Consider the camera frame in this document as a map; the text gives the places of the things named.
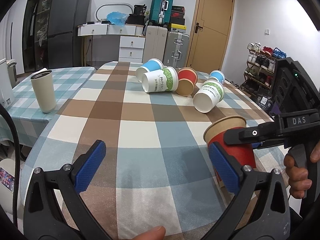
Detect red paper cup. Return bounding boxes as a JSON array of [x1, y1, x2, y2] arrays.
[[203, 115, 257, 168], [176, 67, 198, 96]]

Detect blue paper cup right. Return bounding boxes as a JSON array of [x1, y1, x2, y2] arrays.
[[208, 70, 225, 85]]

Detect blue paper cup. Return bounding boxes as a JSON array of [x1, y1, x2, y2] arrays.
[[136, 58, 164, 82], [208, 70, 225, 85]]

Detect white green paper cup front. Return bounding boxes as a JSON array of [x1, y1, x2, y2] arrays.
[[193, 80, 225, 113]]

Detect white green paper cup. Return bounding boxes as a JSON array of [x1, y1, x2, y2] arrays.
[[193, 80, 225, 113], [142, 67, 178, 93]]

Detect white green paper cup back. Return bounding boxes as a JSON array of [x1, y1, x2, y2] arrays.
[[142, 67, 178, 93]]

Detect blue paper cup left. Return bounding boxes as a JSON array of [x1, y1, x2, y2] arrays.
[[136, 58, 164, 82]]

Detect person's right hand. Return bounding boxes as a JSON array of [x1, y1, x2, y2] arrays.
[[284, 152, 312, 199]]

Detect person's left hand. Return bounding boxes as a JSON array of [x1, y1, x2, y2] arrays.
[[132, 226, 166, 240]]

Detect shoe rack with shoes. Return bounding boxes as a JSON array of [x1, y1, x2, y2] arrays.
[[241, 42, 287, 111]]

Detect checkered tablecloth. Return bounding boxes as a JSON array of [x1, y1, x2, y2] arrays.
[[9, 61, 270, 239]]

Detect smartphone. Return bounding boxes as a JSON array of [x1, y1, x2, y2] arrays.
[[0, 167, 15, 192]]

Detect beige steel tumbler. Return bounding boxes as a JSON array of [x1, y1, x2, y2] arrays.
[[30, 68, 56, 113]]

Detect white small appliance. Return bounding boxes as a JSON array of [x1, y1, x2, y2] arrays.
[[0, 58, 15, 108]]

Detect wooden door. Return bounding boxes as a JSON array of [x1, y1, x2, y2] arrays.
[[186, 0, 235, 73]]

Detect silver suitcase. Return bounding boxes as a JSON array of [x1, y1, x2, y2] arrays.
[[163, 31, 189, 68]]

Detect white drawer desk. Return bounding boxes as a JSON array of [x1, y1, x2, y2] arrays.
[[78, 22, 145, 66]]

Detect dark glass cabinet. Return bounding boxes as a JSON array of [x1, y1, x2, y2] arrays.
[[22, 0, 52, 73]]

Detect stack of shoe boxes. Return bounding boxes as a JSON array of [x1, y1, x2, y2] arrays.
[[169, 5, 186, 33]]

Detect beige suitcase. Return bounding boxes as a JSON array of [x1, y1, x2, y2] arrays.
[[142, 25, 168, 63]]

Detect blue plastic bag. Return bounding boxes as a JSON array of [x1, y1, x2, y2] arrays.
[[106, 11, 129, 26]]

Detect black bag on desk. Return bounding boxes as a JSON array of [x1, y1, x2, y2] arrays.
[[125, 4, 147, 25]]

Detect black refrigerator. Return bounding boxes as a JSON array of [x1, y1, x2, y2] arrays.
[[47, 0, 90, 69]]

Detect teal suitcase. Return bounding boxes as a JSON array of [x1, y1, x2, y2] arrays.
[[149, 0, 174, 26]]

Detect black cable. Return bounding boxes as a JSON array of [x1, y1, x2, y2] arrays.
[[0, 103, 21, 230]]

